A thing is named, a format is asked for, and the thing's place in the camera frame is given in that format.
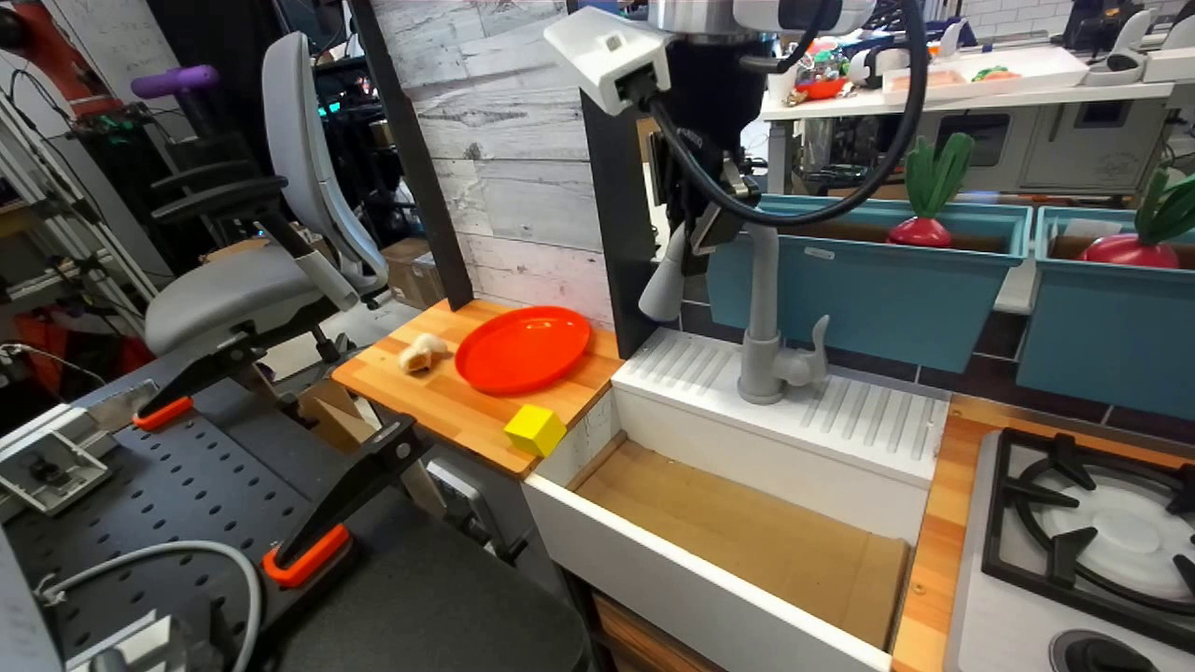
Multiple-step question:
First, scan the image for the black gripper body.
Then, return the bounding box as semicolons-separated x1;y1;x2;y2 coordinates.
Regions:
663;40;765;215

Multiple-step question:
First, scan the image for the grey faucet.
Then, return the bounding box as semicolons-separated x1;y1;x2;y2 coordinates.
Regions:
636;209;836;412

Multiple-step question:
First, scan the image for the black vertical side panel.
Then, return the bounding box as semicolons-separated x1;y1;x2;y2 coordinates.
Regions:
580;97;663;362

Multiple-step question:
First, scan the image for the red bowl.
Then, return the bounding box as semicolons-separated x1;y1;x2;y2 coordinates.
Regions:
792;72;850;108

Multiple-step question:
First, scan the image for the teal storage bin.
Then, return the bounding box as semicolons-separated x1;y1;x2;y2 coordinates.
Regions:
1013;200;1195;425
705;190;1038;381

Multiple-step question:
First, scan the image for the red radish toy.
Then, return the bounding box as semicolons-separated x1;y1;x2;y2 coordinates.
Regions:
1076;165;1195;271
880;127;983;249

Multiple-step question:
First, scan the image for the red plate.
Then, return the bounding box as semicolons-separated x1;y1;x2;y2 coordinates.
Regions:
450;302;597;400

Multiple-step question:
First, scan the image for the yellow block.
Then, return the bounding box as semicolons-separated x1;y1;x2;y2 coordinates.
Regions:
500;400;571;458

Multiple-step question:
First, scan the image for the white background table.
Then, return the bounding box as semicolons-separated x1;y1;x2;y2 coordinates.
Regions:
759;40;1195;200

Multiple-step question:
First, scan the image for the black leaning panel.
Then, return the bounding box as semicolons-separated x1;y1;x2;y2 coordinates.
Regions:
344;0;479;312

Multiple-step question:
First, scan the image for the cardboard box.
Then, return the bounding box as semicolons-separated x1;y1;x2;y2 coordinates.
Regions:
377;235;448;311

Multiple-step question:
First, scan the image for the beige toy food piece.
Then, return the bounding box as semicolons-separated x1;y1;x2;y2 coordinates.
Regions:
392;327;450;378

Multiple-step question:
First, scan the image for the wooden cutting board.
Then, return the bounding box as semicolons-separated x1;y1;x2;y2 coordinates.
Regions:
329;296;628;484

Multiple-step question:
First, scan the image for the white sink with wooden bottom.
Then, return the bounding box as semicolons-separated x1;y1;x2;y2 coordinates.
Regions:
517;326;952;672

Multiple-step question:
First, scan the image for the wooden counter around stove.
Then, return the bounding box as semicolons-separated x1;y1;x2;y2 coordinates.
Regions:
885;393;1195;672

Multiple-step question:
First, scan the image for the grey office chair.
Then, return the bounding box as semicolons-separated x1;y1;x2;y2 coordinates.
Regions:
126;31;392;366

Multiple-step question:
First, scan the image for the orange and black clamp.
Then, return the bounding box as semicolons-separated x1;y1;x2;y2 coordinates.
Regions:
257;419;429;595
126;393;202;438

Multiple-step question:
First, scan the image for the purple cylinder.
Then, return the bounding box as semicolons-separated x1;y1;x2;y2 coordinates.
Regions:
126;59;224;104

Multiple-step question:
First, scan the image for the black perforated pegboard table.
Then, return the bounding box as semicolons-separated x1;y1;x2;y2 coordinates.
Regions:
0;371;593;672

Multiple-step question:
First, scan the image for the aluminium profile bar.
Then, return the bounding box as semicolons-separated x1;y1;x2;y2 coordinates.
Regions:
0;371;191;470

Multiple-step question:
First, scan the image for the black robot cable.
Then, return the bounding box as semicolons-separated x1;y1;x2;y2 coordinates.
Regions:
643;0;934;230

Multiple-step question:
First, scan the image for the grey cable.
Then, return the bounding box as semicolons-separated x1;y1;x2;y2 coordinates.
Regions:
33;532;270;672

